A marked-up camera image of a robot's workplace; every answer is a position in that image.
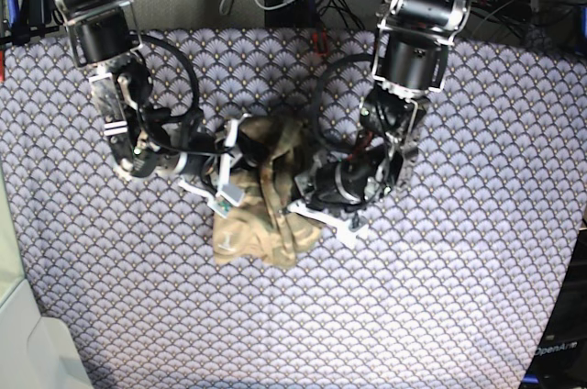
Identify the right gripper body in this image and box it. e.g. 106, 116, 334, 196
229, 125, 269, 172

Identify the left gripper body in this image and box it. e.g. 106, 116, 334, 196
294, 161, 367, 216

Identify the camouflage T-shirt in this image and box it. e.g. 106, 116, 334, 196
212, 117, 323, 268

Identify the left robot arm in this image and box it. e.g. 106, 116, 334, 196
287, 0, 473, 221

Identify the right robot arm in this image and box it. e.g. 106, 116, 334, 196
53, 0, 269, 178

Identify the red black clamp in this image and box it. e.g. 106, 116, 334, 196
312, 29, 329, 57

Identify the black box under table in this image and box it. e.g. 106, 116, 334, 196
264, 0, 316, 28

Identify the fan pattern tablecloth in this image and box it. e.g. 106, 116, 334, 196
1, 39, 586, 388

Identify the black OpenArm case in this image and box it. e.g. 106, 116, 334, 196
520, 228, 586, 388

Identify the white plastic bin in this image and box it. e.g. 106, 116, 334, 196
1, 188, 93, 388

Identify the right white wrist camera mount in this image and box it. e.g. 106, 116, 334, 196
178, 113, 251, 218

